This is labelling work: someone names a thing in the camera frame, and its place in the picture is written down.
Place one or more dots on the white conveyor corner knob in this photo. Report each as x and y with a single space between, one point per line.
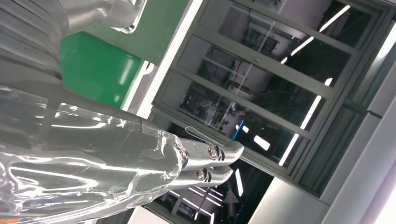
150 67

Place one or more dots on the grey framed glass partition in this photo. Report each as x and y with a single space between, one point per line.
263 61

